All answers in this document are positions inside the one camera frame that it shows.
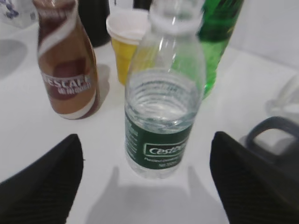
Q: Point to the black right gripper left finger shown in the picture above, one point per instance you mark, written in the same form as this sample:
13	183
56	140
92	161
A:
44	192

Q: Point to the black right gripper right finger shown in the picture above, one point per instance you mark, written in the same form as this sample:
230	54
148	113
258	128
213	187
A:
245	199

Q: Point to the clear water bottle green label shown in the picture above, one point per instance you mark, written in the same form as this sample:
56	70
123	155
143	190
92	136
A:
164	89

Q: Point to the dark grey mug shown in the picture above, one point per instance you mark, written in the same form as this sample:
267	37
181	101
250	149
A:
274	139

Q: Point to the black mug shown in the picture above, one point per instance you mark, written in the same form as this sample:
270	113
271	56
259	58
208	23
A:
93	15

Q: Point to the brown Nescafe coffee bottle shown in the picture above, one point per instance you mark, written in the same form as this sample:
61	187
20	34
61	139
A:
66	58

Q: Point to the yellow paper cup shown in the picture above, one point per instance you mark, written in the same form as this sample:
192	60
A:
123	55

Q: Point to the green soda bottle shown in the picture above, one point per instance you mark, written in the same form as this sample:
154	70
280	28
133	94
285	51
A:
219	20

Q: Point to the white purple yogurt bottle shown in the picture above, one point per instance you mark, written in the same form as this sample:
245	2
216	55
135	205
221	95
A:
18	13

